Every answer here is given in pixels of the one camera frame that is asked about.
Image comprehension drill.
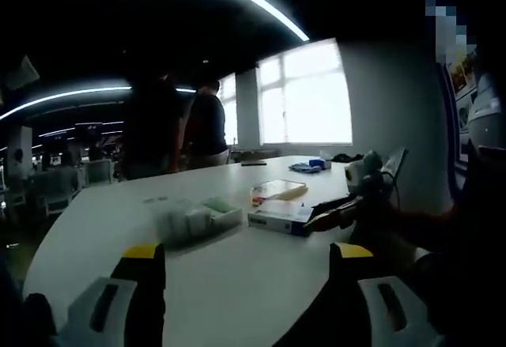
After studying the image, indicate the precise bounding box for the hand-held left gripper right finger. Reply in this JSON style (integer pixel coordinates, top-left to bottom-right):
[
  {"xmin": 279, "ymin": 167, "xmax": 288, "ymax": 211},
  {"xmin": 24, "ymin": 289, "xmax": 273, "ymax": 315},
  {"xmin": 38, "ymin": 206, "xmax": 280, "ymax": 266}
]
[{"xmin": 329, "ymin": 241, "xmax": 432, "ymax": 347}]

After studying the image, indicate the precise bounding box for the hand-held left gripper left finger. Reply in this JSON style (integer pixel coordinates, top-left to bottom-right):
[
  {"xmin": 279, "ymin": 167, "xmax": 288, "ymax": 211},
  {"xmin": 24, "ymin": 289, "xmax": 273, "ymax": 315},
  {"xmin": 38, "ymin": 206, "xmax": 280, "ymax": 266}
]
[{"xmin": 66, "ymin": 241, "xmax": 167, "ymax": 347}]

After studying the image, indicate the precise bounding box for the clear lid with yellow clips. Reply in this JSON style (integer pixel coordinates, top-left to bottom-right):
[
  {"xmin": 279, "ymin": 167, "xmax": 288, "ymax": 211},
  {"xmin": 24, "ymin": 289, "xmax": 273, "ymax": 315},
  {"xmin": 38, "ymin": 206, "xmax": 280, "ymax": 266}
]
[{"xmin": 249, "ymin": 179, "xmax": 308, "ymax": 202}]

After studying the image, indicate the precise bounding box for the blue white medicine box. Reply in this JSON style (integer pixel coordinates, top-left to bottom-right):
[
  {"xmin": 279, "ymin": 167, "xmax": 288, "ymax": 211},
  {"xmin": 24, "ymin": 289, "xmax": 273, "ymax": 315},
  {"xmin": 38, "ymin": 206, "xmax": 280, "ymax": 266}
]
[{"xmin": 247, "ymin": 200, "xmax": 317, "ymax": 238}]

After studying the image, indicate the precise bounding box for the small green medicine box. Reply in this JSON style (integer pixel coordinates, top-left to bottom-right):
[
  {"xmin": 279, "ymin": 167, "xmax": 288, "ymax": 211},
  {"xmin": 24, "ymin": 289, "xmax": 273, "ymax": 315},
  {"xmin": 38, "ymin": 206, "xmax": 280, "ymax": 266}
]
[{"xmin": 157, "ymin": 209, "xmax": 187, "ymax": 243}]

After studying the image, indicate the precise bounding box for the white green-striped medicine box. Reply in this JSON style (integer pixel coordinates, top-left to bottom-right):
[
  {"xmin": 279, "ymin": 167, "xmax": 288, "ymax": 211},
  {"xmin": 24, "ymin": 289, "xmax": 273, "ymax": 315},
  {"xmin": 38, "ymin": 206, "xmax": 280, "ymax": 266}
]
[{"xmin": 185, "ymin": 209, "xmax": 213, "ymax": 237}]

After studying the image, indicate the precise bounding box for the clear storage area container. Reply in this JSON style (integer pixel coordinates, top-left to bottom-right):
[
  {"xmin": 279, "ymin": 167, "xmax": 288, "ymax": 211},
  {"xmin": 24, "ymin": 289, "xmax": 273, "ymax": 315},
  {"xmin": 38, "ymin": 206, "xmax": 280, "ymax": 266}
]
[{"xmin": 156, "ymin": 197, "xmax": 243, "ymax": 247}]

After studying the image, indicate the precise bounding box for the person's right hand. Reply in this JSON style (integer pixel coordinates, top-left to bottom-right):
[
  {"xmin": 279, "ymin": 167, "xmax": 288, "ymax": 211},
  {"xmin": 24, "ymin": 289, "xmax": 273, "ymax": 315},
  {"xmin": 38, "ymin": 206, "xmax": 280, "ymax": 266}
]
[{"xmin": 346, "ymin": 195, "xmax": 402, "ymax": 248}]

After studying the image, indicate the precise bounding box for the white flat sheet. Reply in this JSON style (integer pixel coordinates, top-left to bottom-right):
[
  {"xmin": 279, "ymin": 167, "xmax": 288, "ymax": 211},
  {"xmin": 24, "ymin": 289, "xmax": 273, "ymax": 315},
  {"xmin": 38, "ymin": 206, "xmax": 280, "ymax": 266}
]
[{"xmin": 381, "ymin": 147, "xmax": 409, "ymax": 184}]

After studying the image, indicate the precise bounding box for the blue patterned packet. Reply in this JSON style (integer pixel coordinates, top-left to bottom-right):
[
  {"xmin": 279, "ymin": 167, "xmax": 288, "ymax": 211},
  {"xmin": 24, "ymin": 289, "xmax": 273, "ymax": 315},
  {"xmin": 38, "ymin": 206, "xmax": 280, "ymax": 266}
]
[{"xmin": 288, "ymin": 163, "xmax": 322, "ymax": 174}]

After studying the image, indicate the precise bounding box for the bright window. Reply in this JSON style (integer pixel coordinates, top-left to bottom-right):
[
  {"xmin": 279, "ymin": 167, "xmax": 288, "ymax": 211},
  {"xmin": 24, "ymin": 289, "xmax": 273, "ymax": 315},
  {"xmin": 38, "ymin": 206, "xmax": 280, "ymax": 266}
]
[{"xmin": 219, "ymin": 38, "xmax": 353, "ymax": 146}]

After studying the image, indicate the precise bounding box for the person's dark clothing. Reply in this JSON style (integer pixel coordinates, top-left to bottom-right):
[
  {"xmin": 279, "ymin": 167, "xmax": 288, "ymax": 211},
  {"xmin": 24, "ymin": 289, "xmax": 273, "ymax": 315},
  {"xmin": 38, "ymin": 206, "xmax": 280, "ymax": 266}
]
[{"xmin": 410, "ymin": 153, "xmax": 506, "ymax": 347}]

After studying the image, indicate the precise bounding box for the grey round chest device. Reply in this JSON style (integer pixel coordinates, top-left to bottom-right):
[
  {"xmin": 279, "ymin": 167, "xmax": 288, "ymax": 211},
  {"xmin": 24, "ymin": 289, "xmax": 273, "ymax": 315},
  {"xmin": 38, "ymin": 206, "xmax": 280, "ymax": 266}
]
[{"xmin": 466, "ymin": 72, "xmax": 506, "ymax": 166}]

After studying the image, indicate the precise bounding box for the group of white office chairs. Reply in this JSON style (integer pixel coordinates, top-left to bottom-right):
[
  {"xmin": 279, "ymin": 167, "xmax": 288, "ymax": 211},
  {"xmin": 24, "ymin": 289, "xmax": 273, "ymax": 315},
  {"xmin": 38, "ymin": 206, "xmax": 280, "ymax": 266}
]
[{"xmin": 0, "ymin": 157, "xmax": 118, "ymax": 216}]

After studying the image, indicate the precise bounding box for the white ceiling air conditioner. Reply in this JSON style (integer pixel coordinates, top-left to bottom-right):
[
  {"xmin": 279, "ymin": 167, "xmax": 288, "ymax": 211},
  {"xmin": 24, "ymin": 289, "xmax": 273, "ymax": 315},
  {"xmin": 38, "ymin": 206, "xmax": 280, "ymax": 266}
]
[{"xmin": 4, "ymin": 55, "xmax": 41, "ymax": 92}]

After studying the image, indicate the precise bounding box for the blue bordered wall poster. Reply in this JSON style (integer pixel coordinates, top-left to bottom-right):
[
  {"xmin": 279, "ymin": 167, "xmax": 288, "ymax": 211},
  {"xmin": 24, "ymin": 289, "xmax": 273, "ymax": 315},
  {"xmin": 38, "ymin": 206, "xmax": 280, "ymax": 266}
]
[{"xmin": 438, "ymin": 52, "xmax": 481, "ymax": 176}]

